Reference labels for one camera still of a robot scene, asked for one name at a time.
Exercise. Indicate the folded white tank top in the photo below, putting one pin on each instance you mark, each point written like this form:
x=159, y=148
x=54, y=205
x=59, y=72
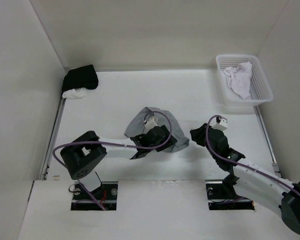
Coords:
x=75, y=93

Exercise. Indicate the grey tank top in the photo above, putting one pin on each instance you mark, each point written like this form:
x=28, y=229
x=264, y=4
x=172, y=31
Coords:
x=137, y=127

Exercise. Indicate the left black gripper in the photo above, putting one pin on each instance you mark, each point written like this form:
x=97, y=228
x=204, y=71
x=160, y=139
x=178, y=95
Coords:
x=171, y=142

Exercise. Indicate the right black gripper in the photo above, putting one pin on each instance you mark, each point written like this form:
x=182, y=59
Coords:
x=197, y=134

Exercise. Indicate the white tank top in basket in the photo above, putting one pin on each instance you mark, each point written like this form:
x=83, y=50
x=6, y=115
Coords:
x=239, y=79

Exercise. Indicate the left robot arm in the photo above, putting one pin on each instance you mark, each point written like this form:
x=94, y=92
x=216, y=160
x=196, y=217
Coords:
x=87, y=151

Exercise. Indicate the white plastic basket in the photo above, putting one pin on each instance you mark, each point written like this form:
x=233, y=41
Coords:
x=260, y=90

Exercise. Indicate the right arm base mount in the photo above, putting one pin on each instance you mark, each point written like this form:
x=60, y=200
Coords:
x=223, y=198

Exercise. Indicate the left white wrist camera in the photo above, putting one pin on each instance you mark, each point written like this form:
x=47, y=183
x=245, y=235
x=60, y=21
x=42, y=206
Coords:
x=150, y=123

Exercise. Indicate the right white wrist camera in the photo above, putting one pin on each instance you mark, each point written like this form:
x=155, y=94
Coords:
x=221, y=124

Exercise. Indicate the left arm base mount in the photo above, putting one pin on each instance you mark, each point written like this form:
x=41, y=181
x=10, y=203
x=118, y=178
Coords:
x=106, y=195

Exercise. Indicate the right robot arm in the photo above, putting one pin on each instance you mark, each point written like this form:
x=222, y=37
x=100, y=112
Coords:
x=246, y=179

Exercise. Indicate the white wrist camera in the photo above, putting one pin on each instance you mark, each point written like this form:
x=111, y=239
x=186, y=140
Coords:
x=150, y=123
x=221, y=124

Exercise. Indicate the folded black tank top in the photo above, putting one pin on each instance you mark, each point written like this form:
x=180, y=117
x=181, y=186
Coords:
x=81, y=77

